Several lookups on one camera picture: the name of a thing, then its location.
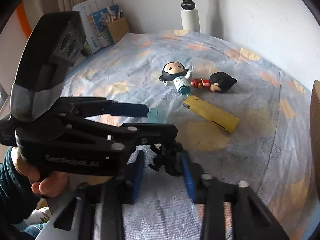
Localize patterned blue fabric cloth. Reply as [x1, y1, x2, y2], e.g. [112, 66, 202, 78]
[62, 30, 319, 239]

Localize person's left hand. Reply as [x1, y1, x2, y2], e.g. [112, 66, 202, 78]
[11, 146, 71, 198]

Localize amber ribbed glass bowl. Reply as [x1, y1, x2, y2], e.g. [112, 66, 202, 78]
[310, 80, 320, 170]

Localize black haired doll white coat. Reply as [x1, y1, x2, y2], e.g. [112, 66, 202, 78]
[159, 61, 192, 96]

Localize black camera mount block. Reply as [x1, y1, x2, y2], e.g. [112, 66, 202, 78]
[10, 11, 86, 122]

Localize brown pen holder box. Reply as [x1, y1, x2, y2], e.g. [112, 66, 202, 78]
[107, 18, 130, 43]

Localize yellow rectangular lighter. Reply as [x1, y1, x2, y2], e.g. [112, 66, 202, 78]
[183, 94, 239, 134]

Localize upright books stack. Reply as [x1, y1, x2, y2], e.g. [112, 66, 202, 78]
[72, 0, 119, 55]

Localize black spiky toy figure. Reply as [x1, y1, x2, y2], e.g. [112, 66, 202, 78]
[148, 141, 183, 177]

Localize white lamp pole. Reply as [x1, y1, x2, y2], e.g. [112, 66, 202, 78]
[181, 0, 200, 33]

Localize dark teal sleeve forearm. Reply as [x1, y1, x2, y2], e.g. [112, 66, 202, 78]
[1, 147, 44, 239]

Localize red suit black hair figure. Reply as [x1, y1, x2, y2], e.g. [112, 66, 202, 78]
[191, 72, 237, 93]

